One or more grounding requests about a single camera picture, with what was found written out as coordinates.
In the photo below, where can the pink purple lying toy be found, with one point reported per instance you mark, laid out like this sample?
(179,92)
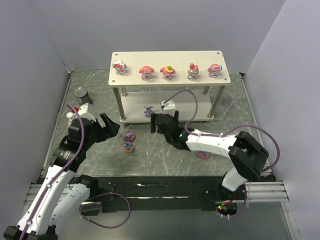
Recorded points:
(203,154)

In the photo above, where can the white two-tier shelf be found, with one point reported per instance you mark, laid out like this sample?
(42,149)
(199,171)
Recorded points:
(194,99)

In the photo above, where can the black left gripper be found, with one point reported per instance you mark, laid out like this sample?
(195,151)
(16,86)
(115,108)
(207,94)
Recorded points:
(100,130)

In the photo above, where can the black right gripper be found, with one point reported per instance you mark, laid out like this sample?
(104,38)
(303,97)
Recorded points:
(163,124)

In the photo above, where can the small electronics board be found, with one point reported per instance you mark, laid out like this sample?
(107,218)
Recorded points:
(226,208)

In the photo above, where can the orange base purple toy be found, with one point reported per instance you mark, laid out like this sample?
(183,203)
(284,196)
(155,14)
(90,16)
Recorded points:
(127,146)

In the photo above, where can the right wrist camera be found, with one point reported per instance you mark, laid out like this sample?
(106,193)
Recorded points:
(168,108)

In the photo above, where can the dark soda can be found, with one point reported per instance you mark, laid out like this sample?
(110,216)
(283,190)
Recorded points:
(82,95)

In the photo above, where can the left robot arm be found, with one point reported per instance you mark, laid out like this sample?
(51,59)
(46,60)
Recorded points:
(49,211)

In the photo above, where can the red bunny ear toy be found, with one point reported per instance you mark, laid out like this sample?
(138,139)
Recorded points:
(193,71)

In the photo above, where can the pink white toy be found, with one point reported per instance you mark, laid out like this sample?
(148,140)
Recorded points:
(119,67)

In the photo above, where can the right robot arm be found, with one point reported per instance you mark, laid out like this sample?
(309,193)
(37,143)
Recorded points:
(247,155)

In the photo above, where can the purple spotted toy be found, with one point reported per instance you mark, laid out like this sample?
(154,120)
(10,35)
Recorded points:
(128,135)

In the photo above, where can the pink toy yellow hat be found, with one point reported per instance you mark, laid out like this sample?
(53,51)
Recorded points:
(168,72)

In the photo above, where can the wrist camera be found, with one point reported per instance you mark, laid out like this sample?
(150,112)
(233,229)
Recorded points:
(168,108)
(86,111)

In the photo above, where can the black front base bar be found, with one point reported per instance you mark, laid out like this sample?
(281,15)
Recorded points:
(147,193)

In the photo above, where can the beige pump lotion bottle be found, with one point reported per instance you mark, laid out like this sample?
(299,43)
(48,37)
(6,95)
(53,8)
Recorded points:
(71,116)

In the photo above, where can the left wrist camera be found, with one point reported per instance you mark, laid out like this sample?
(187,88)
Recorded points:
(86,111)

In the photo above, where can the pink blue goggles toy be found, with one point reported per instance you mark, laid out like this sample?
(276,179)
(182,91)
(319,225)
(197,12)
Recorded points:
(214,70)

